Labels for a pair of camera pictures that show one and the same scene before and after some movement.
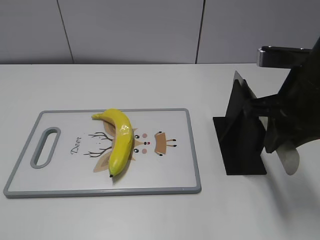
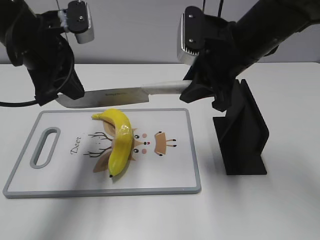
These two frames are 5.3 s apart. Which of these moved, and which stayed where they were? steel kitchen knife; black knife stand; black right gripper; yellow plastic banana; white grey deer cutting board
Moved: steel kitchen knife; black right gripper
Stayed: white grey deer cutting board; black knife stand; yellow plastic banana
